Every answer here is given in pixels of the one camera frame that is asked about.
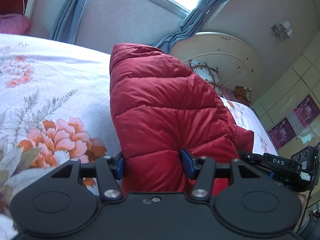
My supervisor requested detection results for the red puffer jacket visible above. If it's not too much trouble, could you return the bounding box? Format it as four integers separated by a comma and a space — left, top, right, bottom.
110, 43, 254, 193

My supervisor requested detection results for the white floral bed sheet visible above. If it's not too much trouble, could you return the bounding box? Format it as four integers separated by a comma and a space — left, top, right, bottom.
1, 34, 276, 239

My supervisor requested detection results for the wall lamp fixture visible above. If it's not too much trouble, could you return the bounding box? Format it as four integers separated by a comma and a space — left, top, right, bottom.
271, 21, 293, 42

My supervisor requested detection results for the studded patterned pillow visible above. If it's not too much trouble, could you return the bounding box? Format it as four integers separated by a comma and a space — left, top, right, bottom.
189, 59, 222, 96

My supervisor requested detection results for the cream round headboard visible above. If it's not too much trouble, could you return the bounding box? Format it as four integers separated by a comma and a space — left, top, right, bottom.
170, 31, 261, 102

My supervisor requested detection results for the purple wall poster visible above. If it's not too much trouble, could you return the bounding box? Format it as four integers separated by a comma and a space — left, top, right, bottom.
268, 118, 296, 150
293, 95, 319, 128

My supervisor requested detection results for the person's right hand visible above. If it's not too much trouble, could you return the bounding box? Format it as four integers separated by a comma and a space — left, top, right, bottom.
293, 193, 309, 233

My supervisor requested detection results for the right blue-grey curtain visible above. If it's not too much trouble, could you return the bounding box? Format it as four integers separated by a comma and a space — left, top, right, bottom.
152, 0, 228, 54

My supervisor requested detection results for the red patterned pillow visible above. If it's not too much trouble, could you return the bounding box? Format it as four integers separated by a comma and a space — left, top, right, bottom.
234, 86, 252, 108

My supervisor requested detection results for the blue-grey curtain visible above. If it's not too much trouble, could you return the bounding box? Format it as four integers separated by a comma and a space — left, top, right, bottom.
49, 0, 89, 44
152, 0, 228, 54

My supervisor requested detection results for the left blue-grey curtain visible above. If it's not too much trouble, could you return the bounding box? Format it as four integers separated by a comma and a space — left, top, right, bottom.
49, 0, 89, 44

